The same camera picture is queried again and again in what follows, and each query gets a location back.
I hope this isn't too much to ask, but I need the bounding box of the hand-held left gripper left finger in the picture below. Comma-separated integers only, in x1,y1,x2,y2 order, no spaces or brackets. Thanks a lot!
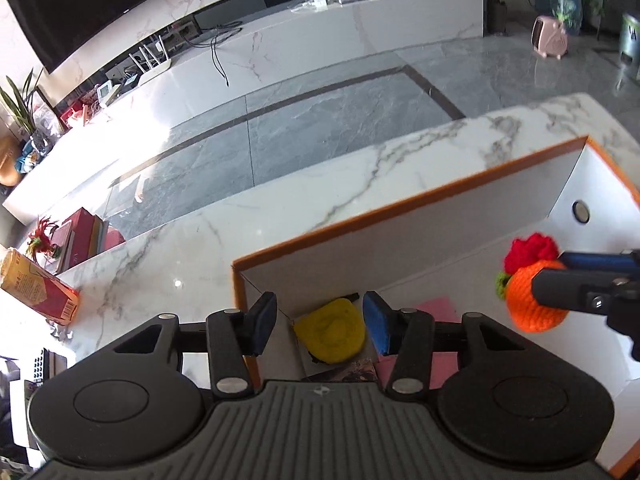
107,291,278,397

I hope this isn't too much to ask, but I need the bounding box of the crochet orange fruit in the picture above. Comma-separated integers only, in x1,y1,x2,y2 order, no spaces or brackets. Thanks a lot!
495,232,573,333

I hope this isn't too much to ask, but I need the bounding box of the red feather shuttlecock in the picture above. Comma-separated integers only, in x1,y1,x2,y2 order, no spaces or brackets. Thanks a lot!
25,217,61,261

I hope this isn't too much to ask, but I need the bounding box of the stack of red books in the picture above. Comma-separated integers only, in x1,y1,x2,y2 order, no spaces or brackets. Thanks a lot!
50,208,126,273

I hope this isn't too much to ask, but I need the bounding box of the potted orchid plant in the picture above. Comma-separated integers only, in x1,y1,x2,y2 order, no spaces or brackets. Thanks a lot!
0,67,46,136

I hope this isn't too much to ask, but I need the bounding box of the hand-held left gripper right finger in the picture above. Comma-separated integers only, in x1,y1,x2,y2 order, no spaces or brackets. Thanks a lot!
362,290,540,396

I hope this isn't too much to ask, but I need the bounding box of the black hanging cable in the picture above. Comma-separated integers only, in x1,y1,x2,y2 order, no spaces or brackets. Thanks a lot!
210,22,243,88

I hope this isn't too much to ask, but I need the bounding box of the black television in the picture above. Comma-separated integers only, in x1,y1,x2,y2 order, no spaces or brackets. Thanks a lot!
4,0,331,75

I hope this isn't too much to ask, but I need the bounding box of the white desk display device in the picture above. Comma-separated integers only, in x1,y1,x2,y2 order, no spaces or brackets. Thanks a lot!
97,82,121,108

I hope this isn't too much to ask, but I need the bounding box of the orange red carton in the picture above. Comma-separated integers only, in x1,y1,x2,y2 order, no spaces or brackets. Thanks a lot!
0,247,81,325

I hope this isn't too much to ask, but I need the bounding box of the white box with orange rim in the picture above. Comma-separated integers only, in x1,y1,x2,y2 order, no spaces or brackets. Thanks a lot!
231,135,640,480

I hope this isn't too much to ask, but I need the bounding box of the white router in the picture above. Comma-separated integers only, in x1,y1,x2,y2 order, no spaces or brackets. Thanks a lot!
127,35,172,86

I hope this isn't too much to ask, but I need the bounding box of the pink snap card holder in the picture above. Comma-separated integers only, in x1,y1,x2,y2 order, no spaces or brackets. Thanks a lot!
375,297,461,386

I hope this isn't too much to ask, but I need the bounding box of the white marble television cabinet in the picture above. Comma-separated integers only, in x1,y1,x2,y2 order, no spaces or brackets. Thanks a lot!
2,0,485,221

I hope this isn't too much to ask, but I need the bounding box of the silver green canister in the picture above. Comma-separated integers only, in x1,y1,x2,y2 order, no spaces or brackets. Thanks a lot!
620,12,640,61

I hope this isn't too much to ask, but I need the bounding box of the pink fan heater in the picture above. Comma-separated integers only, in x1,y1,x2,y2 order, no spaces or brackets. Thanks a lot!
531,15,571,60

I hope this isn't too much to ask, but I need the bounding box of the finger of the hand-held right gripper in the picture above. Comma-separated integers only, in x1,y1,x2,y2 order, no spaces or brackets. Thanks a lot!
531,267,640,361
557,249,640,281

